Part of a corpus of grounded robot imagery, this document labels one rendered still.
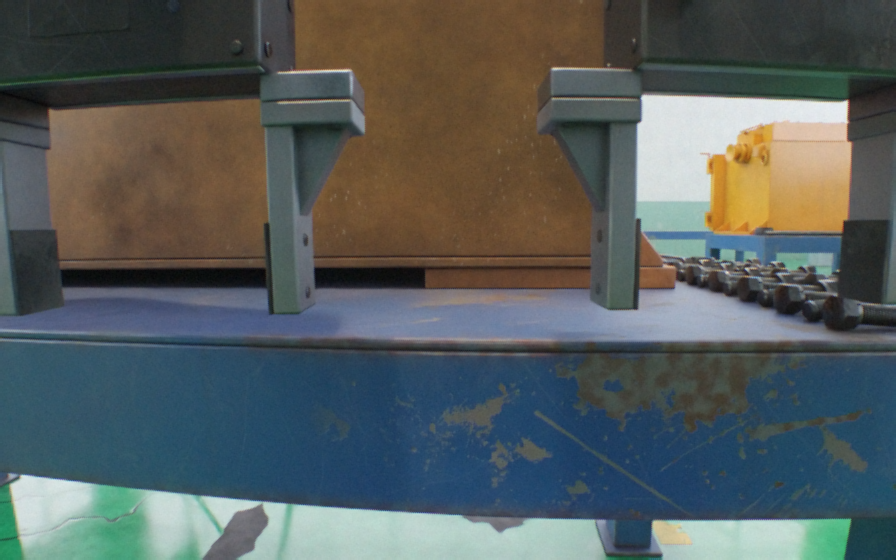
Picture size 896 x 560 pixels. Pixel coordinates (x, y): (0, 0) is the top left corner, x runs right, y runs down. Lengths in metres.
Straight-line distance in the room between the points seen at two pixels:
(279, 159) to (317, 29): 0.29
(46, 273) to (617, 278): 0.27
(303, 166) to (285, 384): 0.12
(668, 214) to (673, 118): 1.94
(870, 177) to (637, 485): 0.19
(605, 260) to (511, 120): 0.24
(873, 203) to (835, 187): 3.43
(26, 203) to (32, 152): 0.03
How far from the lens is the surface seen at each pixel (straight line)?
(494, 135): 0.43
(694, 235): 5.97
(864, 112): 0.30
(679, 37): 0.22
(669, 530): 1.26
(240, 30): 0.22
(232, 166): 0.49
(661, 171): 10.34
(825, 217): 3.68
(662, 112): 10.53
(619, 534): 1.15
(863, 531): 0.45
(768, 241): 3.20
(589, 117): 0.21
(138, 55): 0.23
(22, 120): 0.29
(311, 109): 0.21
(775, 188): 3.50
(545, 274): 0.43
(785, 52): 0.24
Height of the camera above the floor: 0.69
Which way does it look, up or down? 6 degrees down
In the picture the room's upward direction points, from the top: 1 degrees counter-clockwise
